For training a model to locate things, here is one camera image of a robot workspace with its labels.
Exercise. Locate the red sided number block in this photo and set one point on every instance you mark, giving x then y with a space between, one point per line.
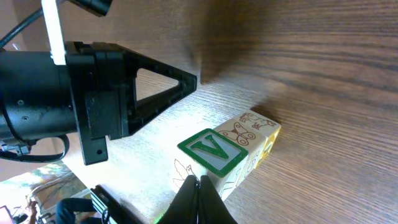
209 153

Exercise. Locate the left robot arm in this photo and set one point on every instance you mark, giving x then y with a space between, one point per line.
36 103

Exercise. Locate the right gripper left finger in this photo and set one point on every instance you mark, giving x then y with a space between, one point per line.
184 207

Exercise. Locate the green sided letter block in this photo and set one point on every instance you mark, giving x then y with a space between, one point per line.
244 135

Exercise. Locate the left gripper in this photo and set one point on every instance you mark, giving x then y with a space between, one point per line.
104 93

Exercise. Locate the green B block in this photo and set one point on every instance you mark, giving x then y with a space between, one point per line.
267 127

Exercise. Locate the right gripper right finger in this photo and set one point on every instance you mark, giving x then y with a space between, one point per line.
211 209

